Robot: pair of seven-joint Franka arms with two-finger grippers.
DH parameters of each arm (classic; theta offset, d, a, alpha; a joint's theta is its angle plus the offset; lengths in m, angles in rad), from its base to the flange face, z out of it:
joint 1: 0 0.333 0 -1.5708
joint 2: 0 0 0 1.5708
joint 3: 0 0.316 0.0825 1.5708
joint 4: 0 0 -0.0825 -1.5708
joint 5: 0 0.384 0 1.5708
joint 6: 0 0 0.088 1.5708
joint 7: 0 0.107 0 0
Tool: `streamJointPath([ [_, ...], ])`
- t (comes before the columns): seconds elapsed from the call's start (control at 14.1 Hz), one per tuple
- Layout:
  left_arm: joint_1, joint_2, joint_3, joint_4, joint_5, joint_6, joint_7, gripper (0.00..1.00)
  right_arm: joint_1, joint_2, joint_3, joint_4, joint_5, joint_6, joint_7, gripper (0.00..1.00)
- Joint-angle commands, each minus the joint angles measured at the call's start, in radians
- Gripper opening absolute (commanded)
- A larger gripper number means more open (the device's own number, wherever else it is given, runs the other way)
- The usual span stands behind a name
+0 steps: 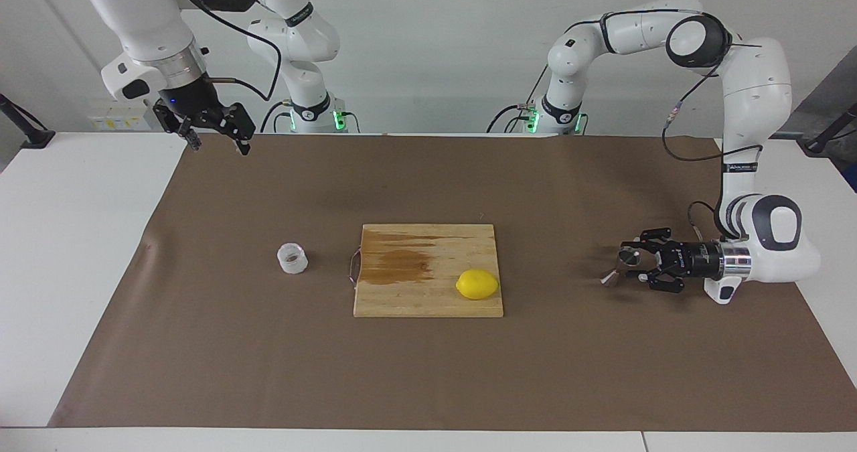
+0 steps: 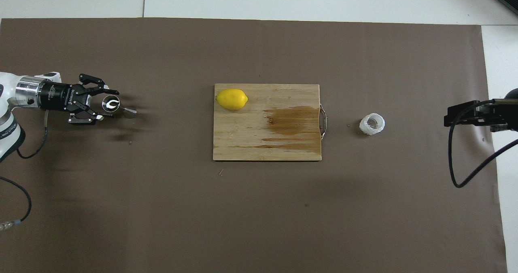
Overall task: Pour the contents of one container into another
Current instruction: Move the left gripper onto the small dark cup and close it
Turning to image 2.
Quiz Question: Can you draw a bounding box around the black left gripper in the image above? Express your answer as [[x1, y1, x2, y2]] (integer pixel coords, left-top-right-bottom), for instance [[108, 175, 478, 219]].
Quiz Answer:
[[40, 74, 120, 126]]

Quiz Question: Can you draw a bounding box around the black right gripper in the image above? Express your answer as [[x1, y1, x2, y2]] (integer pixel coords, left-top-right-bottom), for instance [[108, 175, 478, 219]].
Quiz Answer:
[[444, 88, 518, 133]]

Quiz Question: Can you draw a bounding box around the steel double jigger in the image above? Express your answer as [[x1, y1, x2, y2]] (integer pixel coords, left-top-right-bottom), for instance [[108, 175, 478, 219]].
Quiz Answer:
[[102, 95, 138, 120]]

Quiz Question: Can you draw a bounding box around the clear textured glass cup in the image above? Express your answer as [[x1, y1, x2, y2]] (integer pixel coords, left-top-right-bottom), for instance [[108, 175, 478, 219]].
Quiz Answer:
[[359, 113, 386, 136]]

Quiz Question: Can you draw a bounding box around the brown paper table mat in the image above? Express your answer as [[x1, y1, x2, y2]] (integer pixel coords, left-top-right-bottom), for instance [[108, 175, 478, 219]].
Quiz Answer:
[[0, 17, 508, 273]]

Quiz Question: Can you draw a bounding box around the yellow lemon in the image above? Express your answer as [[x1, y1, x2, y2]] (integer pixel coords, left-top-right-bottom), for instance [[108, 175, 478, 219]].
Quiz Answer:
[[216, 88, 248, 111]]

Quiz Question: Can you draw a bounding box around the wooden cutting board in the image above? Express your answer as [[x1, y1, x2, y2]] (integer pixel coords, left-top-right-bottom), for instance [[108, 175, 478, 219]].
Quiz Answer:
[[212, 83, 327, 162]]

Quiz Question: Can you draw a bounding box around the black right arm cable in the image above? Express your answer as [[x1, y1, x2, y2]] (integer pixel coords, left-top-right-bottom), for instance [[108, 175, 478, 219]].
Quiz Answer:
[[448, 100, 518, 188]]

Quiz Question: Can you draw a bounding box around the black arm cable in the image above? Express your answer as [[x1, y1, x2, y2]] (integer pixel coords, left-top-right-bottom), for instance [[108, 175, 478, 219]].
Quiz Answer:
[[448, 100, 518, 188], [0, 110, 50, 231]]

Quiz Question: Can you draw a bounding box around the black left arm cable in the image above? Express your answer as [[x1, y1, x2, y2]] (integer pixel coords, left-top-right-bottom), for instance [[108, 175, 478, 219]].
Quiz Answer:
[[0, 110, 50, 231]]

